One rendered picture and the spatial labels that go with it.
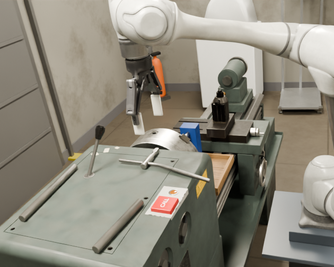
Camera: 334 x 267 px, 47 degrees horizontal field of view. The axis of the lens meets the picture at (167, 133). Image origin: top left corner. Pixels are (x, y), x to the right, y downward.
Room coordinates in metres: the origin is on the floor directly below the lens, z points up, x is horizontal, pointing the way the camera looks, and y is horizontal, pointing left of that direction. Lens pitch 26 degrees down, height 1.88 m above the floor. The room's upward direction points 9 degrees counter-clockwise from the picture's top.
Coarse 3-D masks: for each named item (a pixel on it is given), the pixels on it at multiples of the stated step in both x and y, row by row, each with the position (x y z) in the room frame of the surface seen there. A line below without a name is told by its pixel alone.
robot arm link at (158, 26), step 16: (128, 0) 0.91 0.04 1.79; (144, 0) 0.86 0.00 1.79; (160, 0) 0.90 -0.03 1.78; (128, 16) 0.86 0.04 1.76; (144, 16) 0.83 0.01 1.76; (160, 16) 0.84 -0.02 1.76; (176, 16) 0.90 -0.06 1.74; (192, 16) 0.94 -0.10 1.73; (128, 32) 0.86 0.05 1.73; (144, 32) 0.83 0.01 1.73; (160, 32) 0.83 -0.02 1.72; (176, 32) 0.90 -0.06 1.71; (192, 32) 0.92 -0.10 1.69; (208, 32) 0.95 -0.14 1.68; (224, 32) 1.01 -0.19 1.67; (240, 32) 1.08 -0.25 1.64; (256, 32) 1.11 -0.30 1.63; (272, 32) 1.12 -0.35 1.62; (288, 32) 1.12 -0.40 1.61; (272, 48) 1.12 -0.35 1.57
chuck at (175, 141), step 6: (150, 132) 1.39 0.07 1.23; (162, 132) 1.36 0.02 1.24; (168, 132) 1.36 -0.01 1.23; (174, 132) 1.37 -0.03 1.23; (138, 138) 1.39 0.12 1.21; (144, 138) 1.34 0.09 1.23; (156, 138) 1.32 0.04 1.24; (162, 138) 1.32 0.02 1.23; (168, 138) 1.32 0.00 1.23; (174, 138) 1.33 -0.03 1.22; (132, 144) 1.37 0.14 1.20; (174, 144) 1.29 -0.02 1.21; (180, 144) 1.31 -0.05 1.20; (186, 144) 1.32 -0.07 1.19; (192, 144) 1.34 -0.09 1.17; (186, 150) 1.29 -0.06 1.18; (192, 150) 1.31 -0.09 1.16
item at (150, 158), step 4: (156, 148) 1.17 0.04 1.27; (152, 152) 1.15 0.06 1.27; (156, 152) 1.15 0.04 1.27; (148, 156) 1.11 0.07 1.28; (152, 156) 1.11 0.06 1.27; (144, 160) 1.09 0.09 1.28; (148, 160) 1.09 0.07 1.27; (152, 160) 1.11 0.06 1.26; (140, 164) 1.07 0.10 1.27; (144, 164) 1.07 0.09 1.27; (144, 168) 1.07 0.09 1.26
